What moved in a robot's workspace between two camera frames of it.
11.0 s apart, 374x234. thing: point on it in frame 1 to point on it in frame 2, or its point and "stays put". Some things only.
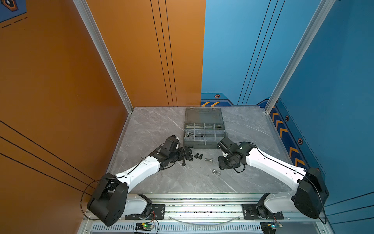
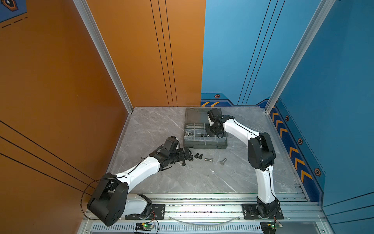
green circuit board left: [144, 226] stays put
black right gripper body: [226, 163] to [211, 130]
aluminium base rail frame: [214, 214] stays put
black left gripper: [183, 156] stays put
